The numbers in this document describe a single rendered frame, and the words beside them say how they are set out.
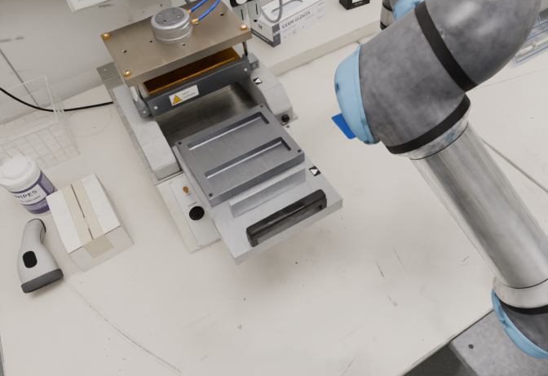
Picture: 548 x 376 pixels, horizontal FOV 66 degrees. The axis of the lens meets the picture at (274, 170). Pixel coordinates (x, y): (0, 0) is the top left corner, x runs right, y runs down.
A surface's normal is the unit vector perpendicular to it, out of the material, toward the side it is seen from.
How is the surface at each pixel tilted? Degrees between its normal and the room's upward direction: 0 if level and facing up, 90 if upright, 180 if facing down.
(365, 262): 0
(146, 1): 90
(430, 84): 80
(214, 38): 0
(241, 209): 90
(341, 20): 0
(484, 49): 65
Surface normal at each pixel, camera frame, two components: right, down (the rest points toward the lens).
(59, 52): 0.50, 0.65
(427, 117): -0.02, 0.29
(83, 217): -0.07, -0.63
